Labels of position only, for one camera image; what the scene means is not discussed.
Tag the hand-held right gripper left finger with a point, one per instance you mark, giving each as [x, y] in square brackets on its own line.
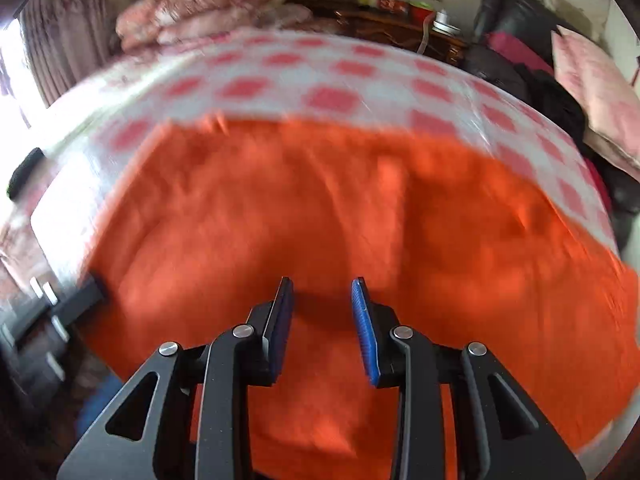
[280, 322]

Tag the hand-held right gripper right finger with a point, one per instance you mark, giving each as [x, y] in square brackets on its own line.
[363, 332]

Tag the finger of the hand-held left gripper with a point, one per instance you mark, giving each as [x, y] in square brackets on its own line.
[82, 300]

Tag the orange pants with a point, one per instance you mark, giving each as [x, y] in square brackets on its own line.
[320, 210]

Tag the bed with floral sheet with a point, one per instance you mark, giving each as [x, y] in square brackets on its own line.
[30, 240]

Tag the black case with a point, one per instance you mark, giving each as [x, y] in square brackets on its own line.
[25, 172]

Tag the red white checked board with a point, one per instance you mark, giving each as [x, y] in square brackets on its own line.
[325, 90]

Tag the pink curtain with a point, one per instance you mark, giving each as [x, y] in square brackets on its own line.
[65, 40]

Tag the black clothes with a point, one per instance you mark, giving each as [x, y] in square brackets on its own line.
[555, 100]

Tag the carved wooden nightstand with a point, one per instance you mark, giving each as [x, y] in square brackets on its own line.
[395, 30]

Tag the dark red cushion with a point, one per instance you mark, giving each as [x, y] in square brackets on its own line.
[520, 52]

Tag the red box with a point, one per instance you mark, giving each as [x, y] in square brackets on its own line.
[391, 4]

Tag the pink floral pillow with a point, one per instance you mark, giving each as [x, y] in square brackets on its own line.
[600, 95]

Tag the black leather armchair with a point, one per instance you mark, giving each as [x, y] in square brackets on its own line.
[515, 15]

